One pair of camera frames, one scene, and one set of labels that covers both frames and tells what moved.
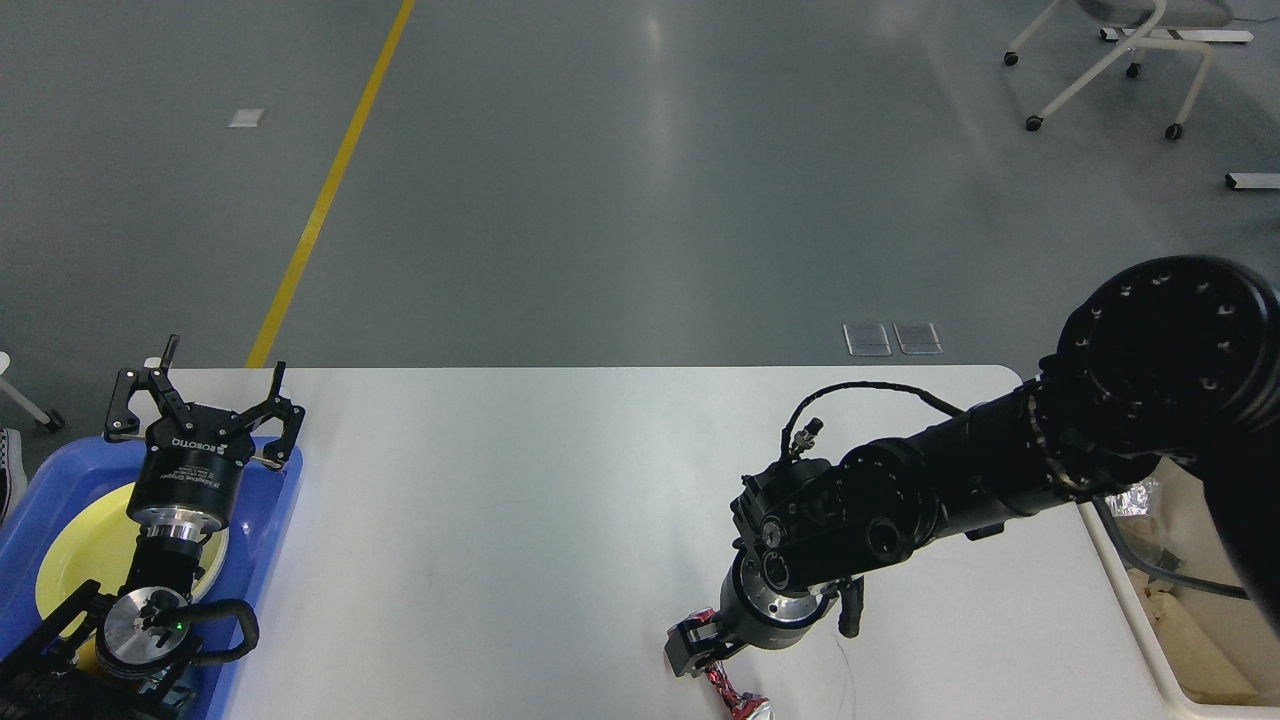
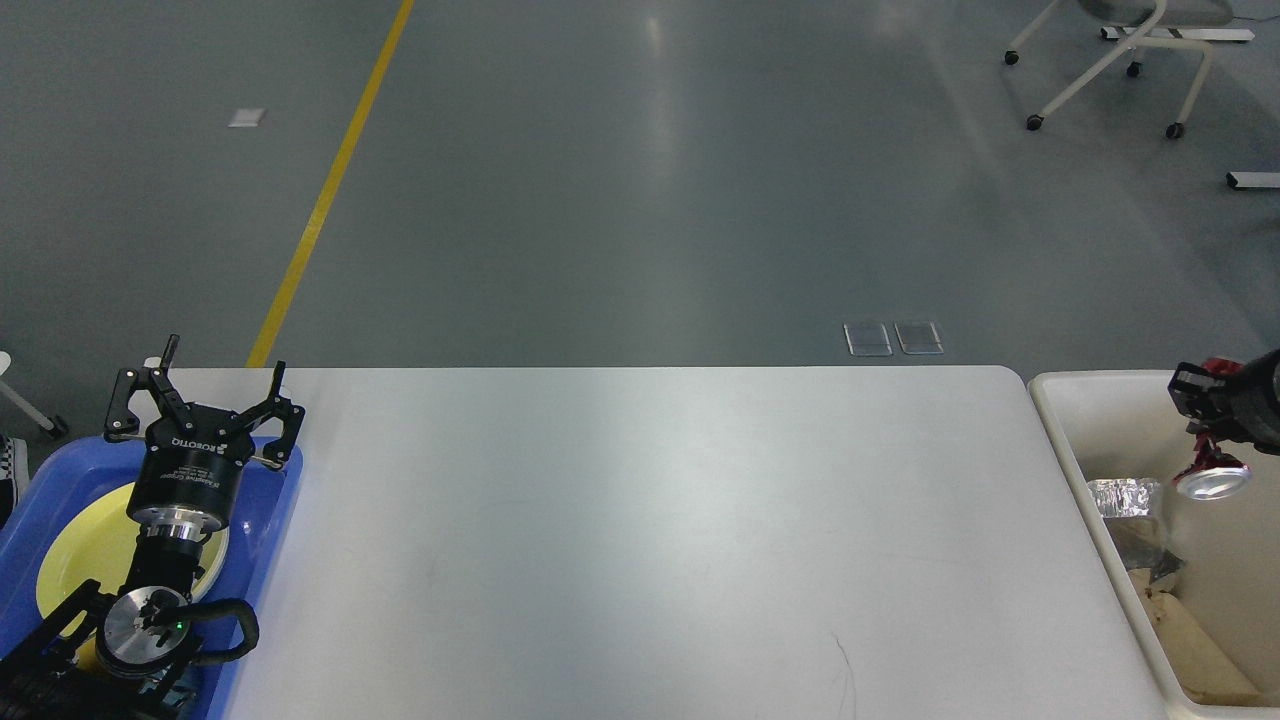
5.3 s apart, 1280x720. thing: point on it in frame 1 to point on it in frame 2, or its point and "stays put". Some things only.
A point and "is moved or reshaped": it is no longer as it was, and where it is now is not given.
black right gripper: (753, 612) to (1200, 393)
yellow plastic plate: (95, 543) stays put
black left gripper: (187, 477) stays put
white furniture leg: (1252, 180) stays put
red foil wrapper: (740, 705) is moved or reshaped
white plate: (212, 560) stays put
